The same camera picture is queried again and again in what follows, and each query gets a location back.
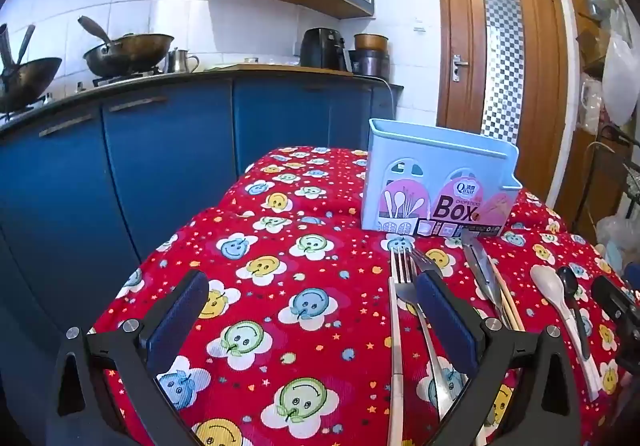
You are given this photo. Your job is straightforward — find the dark rice cooker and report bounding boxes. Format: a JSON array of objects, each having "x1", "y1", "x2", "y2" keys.
[{"x1": 352, "y1": 49, "x2": 391, "y2": 77}]

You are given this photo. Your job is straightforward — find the metal tongs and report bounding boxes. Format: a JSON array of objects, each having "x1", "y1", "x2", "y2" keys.
[{"x1": 460, "y1": 230, "x2": 503, "y2": 314}]

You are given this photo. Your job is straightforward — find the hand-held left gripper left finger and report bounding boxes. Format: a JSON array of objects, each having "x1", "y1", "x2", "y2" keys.
[{"x1": 47, "y1": 269, "x2": 211, "y2": 446}]

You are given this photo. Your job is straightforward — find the wooden door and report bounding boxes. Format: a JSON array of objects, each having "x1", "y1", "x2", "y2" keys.
[{"x1": 434, "y1": 0, "x2": 568, "y2": 177}]

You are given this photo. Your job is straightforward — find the black metal rack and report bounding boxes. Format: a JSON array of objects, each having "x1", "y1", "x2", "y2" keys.
[{"x1": 580, "y1": 126, "x2": 640, "y2": 247}]

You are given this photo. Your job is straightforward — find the red smiley flower tablecloth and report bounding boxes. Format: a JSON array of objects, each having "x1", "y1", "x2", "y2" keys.
[{"x1": 92, "y1": 145, "x2": 626, "y2": 446}]

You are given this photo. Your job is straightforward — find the gas stove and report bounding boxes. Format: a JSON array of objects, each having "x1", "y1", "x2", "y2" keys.
[{"x1": 92, "y1": 71, "x2": 166, "y2": 88}]

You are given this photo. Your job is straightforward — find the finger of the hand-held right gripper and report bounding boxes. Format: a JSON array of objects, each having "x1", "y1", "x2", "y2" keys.
[{"x1": 591, "y1": 275, "x2": 640, "y2": 327}]

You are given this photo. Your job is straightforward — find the light blue utensil box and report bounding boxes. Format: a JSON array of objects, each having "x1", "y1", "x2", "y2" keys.
[{"x1": 361, "y1": 117, "x2": 523, "y2": 238}]

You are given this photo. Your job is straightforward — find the small dark metal wok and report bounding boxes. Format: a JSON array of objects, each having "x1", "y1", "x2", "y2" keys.
[{"x1": 0, "y1": 57, "x2": 63, "y2": 113}]

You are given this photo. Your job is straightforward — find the black spoon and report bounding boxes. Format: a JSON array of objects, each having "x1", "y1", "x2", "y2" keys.
[{"x1": 556, "y1": 266, "x2": 592, "y2": 361}]

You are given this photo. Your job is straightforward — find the large dark metal wok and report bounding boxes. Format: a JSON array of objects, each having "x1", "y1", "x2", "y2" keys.
[{"x1": 77, "y1": 15, "x2": 175, "y2": 77}]

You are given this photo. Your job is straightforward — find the metal spatula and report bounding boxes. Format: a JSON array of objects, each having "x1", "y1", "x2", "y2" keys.
[{"x1": 12, "y1": 25, "x2": 37, "y2": 70}]

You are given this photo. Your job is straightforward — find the white plastic bag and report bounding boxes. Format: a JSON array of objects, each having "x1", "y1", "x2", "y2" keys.
[{"x1": 602, "y1": 34, "x2": 640, "y2": 127}]

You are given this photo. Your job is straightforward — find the clear plastic bag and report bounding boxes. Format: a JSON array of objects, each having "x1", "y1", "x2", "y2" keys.
[{"x1": 595, "y1": 216, "x2": 637, "y2": 272}]

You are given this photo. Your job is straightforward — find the black air fryer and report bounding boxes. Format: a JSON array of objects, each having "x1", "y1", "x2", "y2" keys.
[{"x1": 300, "y1": 28, "x2": 353, "y2": 70}]

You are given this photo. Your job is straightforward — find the metal fork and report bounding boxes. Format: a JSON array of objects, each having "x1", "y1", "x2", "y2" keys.
[
  {"x1": 412, "y1": 250, "x2": 443, "y2": 279},
  {"x1": 391, "y1": 247, "x2": 447, "y2": 419}
]

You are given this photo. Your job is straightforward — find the white spoon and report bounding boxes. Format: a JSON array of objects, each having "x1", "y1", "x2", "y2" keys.
[{"x1": 530, "y1": 265, "x2": 601, "y2": 402}]

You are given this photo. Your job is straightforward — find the brown pot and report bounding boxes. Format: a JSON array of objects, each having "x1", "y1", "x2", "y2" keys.
[{"x1": 354, "y1": 33, "x2": 390, "y2": 52}]

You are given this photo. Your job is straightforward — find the blue kitchen counter cabinet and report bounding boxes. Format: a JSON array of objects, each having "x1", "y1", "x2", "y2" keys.
[{"x1": 0, "y1": 64, "x2": 403, "y2": 377}]

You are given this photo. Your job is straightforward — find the steel pitcher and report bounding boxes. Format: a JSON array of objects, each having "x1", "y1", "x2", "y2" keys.
[{"x1": 167, "y1": 48, "x2": 200, "y2": 74}]

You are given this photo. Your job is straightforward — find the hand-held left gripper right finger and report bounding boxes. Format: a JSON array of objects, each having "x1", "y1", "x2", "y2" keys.
[{"x1": 414, "y1": 271, "x2": 593, "y2": 446}]

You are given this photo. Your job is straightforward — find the wooden shelf unit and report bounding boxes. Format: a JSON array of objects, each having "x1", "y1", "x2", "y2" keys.
[{"x1": 562, "y1": 0, "x2": 640, "y2": 127}]

